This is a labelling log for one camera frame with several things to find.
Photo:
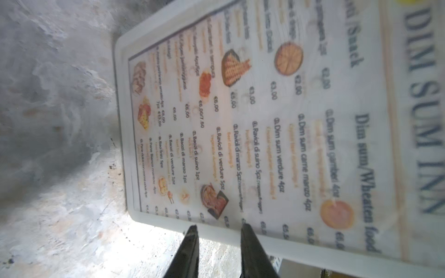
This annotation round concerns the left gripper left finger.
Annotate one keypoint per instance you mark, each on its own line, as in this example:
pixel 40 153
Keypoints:
pixel 185 263

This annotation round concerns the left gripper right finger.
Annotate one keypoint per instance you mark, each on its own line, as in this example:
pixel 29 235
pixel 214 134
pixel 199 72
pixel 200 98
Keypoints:
pixel 255 262

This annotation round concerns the dim sum menu sheet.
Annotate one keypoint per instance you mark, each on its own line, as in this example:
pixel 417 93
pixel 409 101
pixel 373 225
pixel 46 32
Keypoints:
pixel 278 114

